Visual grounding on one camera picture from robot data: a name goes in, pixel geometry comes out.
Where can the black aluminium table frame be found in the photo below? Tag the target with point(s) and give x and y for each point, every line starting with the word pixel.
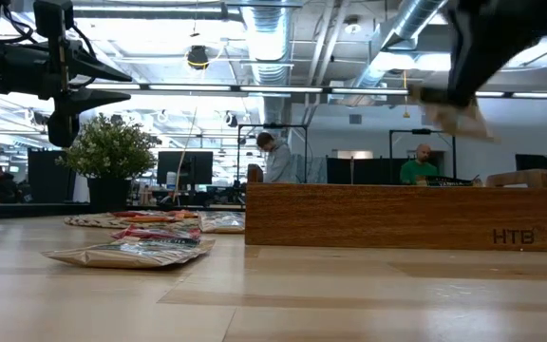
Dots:
pixel 41 209

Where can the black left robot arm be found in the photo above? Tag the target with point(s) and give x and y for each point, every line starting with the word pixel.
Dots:
pixel 3 66

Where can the black computer monitor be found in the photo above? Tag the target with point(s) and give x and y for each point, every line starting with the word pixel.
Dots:
pixel 185 166

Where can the black room divider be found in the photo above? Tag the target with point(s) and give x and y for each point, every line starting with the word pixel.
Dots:
pixel 368 171

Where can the white bottle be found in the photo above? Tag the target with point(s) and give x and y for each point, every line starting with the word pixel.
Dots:
pixel 171 180

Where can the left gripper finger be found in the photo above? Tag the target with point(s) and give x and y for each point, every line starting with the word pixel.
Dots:
pixel 79 102
pixel 93 71

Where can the red strawberry tea packet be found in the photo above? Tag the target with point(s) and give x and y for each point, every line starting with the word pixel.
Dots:
pixel 128 214
pixel 155 233

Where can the green plant in black pot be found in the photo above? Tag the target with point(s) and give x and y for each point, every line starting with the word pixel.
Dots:
pixel 107 157

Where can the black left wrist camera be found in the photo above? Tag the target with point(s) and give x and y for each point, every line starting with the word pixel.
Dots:
pixel 52 14

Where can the long ceiling light strip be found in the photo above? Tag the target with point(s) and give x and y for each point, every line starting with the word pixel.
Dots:
pixel 278 89

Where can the black ceiling device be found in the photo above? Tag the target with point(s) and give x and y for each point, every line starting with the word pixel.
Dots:
pixel 197 57

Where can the slanted silver ventilation duct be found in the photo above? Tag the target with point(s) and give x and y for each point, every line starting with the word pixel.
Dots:
pixel 411 19

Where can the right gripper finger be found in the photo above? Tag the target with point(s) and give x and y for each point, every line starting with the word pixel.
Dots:
pixel 487 52
pixel 455 62

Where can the wooden tea organiser box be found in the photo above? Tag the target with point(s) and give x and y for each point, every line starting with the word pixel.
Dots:
pixel 397 218

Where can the orange peach tea packet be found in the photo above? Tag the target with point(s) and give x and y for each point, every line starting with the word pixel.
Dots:
pixel 150 219
pixel 183 214

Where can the small black monitor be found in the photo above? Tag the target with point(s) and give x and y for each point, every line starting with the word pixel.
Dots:
pixel 532 164

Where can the round woven placemat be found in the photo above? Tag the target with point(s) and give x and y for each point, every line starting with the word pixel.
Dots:
pixel 88 221

